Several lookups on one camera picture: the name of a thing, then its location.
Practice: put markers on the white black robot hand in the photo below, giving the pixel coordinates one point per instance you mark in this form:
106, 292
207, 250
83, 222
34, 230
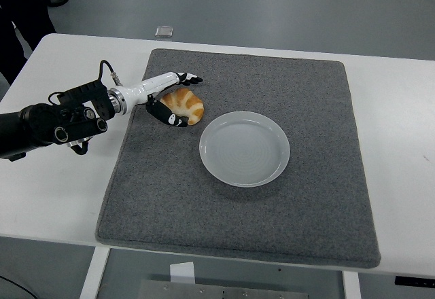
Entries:
149, 85

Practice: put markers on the golden croissant bread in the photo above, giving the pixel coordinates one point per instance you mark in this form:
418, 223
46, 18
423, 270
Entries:
190, 103

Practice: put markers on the round pale grey plate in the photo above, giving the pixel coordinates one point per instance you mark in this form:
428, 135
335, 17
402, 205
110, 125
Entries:
244, 149

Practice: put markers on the grey metal plate with screws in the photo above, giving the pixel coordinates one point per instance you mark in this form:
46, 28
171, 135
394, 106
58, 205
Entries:
221, 290

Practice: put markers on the silver square floor socket cover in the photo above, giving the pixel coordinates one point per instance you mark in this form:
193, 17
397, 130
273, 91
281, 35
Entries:
164, 31

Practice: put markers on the person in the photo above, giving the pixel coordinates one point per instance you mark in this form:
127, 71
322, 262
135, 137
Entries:
20, 6

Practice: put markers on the grey felt mat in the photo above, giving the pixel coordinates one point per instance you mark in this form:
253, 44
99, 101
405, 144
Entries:
238, 217

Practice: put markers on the white table leg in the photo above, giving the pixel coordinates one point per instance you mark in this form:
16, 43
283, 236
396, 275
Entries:
350, 287
93, 275

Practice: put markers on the black table control panel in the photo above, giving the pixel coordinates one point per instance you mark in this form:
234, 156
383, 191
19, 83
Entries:
414, 280

